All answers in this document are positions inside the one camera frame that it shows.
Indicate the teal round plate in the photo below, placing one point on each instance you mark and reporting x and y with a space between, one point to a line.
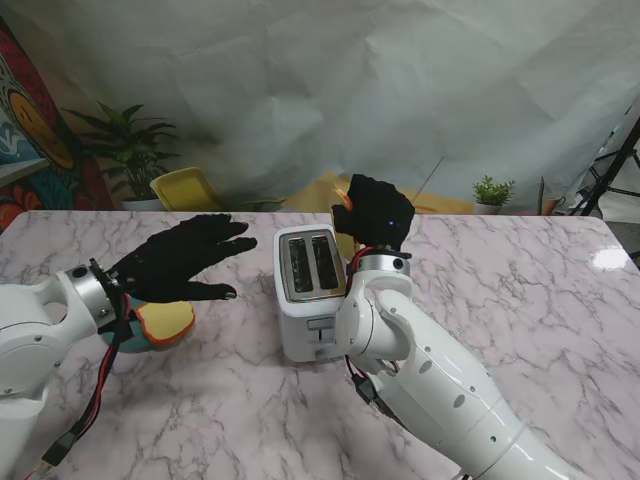
132 342

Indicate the yellow toast slice orange crust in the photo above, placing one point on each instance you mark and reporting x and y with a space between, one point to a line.
167 322
344 197

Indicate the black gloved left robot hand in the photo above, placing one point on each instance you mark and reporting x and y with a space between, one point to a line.
170 265

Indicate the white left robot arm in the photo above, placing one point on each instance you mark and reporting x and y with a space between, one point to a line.
35 340

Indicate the colourful cartoon mural board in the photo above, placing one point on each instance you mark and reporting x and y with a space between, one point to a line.
35 130

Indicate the white two-slot toaster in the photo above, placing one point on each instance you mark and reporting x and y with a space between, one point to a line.
300 320

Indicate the yellow plastic chair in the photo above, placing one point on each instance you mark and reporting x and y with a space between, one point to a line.
187 190

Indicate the white crumpled backdrop sheet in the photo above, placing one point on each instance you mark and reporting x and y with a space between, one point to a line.
350 90

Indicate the black tripod stand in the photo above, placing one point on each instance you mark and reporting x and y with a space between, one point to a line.
612 172

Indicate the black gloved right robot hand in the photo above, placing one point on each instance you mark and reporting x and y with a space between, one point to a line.
377 215

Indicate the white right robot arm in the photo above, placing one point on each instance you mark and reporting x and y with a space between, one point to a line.
430 385

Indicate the large green potted plant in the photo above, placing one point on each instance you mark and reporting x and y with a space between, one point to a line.
130 145

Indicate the small green potted plant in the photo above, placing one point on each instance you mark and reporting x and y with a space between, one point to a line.
492 195

